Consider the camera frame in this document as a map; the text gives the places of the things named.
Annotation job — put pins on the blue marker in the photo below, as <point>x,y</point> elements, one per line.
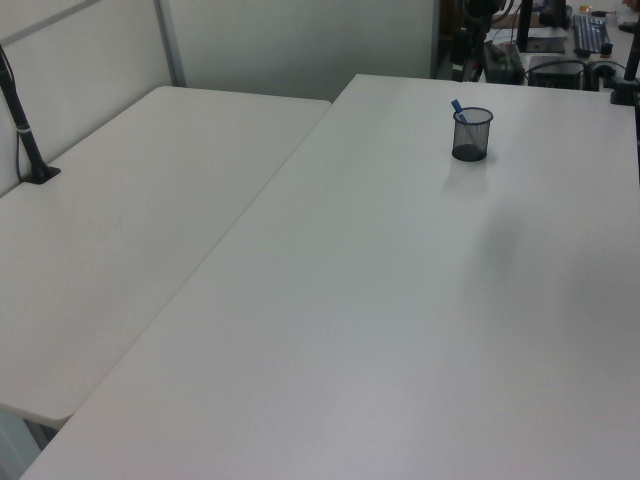
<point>459,111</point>

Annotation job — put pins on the black mesh pen cup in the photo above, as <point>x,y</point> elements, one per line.
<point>470,137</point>

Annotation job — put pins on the black tripod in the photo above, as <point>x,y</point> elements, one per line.
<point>469,37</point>

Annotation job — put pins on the dark equipment case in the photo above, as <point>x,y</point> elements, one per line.
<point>501,61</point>

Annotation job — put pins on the black electronics box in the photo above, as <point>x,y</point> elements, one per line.
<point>554,71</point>

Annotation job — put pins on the black monitor stand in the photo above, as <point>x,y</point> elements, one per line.
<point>536,35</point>

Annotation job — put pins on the black computer keyboard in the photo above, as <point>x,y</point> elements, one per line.
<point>590,34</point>

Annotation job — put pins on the grey partition frame post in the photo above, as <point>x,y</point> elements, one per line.
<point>169,42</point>

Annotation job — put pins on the black camera stand pole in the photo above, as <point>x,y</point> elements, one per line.
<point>20,120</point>

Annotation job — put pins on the black clamp mount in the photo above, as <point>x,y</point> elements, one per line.
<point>627,75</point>

